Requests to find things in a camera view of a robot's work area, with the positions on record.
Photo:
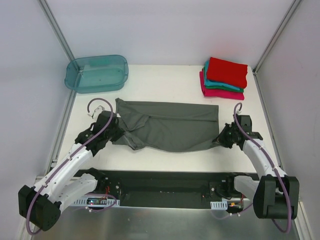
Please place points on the left aluminium frame post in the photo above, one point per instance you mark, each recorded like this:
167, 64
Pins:
45, 7

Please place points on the aluminium frame post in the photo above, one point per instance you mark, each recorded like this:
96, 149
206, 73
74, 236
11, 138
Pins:
45, 7
276, 35

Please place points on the white cable duct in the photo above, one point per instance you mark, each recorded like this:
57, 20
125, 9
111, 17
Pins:
97, 202
219, 205

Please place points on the green folded t shirt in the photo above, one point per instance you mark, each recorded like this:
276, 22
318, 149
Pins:
240, 90

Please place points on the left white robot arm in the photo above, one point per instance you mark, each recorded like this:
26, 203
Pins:
43, 203

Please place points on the right aluminium frame post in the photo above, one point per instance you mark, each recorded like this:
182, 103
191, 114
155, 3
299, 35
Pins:
276, 35

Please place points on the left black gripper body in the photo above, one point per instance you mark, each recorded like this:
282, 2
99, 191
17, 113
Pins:
115, 128

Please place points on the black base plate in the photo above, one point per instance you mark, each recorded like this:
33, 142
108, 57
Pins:
178, 190

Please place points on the teal plastic bin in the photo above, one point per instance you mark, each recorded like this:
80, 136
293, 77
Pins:
97, 74

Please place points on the right white cable duct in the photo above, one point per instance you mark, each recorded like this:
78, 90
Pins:
219, 205

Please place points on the red folded t shirt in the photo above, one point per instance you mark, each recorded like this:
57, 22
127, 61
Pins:
227, 72

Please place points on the teal folded t shirt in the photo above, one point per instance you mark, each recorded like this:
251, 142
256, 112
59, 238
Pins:
211, 83

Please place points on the grey t shirt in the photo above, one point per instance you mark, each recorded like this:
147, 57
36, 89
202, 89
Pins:
167, 126

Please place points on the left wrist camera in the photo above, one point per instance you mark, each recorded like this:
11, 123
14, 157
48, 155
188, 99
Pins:
95, 113

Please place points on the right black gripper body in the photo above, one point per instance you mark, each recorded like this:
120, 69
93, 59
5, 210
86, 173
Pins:
222, 137

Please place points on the pink folded t shirt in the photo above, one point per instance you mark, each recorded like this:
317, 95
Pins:
219, 93

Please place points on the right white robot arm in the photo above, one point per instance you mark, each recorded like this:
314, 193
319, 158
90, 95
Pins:
275, 194

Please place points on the left white cable duct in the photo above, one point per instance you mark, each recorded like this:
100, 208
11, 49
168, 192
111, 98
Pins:
97, 202

